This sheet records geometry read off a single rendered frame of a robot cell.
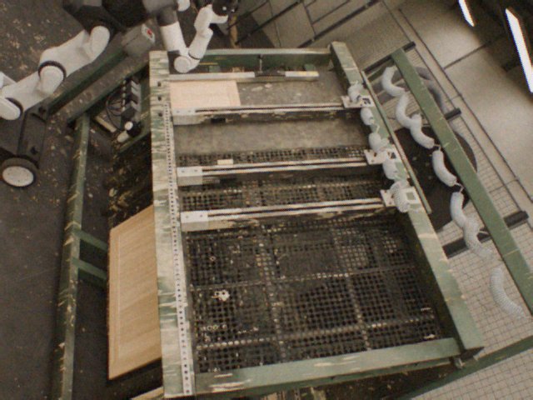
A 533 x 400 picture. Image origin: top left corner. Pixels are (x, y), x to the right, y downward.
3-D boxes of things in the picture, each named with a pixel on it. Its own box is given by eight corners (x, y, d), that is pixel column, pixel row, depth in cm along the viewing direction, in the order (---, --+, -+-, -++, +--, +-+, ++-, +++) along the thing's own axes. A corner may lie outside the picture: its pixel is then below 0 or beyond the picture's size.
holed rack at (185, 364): (163, 105, 281) (163, 104, 280) (168, 104, 281) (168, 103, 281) (184, 395, 178) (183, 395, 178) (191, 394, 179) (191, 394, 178)
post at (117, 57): (45, 106, 327) (124, 43, 303) (52, 111, 332) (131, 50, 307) (44, 112, 324) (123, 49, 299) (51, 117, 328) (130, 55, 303)
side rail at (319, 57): (168, 64, 324) (167, 50, 316) (326, 61, 345) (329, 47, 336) (168, 69, 320) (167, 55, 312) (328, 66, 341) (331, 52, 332)
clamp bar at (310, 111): (172, 115, 283) (171, 82, 264) (366, 108, 305) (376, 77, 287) (173, 127, 276) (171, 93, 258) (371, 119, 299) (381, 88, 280)
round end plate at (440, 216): (334, 157, 334) (442, 98, 308) (338, 162, 338) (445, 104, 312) (370, 257, 285) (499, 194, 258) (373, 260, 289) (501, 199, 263)
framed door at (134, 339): (113, 231, 290) (110, 230, 288) (183, 188, 271) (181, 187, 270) (112, 379, 234) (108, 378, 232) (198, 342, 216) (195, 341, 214)
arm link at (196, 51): (209, 42, 214) (192, 77, 226) (213, 33, 222) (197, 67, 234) (186, 32, 212) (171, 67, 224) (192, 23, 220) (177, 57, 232)
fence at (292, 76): (169, 79, 304) (169, 74, 301) (316, 76, 322) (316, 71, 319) (169, 84, 301) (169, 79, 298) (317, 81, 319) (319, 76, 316)
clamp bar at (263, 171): (176, 174, 254) (175, 140, 236) (390, 162, 276) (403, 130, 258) (177, 188, 248) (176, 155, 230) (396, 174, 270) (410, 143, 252)
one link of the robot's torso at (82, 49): (31, 75, 239) (95, 21, 224) (35, 55, 250) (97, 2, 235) (55, 92, 250) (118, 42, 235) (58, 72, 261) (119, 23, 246)
